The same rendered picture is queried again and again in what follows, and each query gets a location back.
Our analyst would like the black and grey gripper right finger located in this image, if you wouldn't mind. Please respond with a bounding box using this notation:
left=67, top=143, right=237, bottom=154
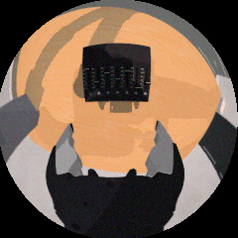
left=145, top=120, right=184, bottom=212

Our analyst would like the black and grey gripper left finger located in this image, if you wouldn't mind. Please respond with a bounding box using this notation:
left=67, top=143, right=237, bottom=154
left=46, top=123, right=83, bottom=211

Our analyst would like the black lighting desk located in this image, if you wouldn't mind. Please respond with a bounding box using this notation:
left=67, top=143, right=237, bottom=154
left=82, top=43, right=151, bottom=102

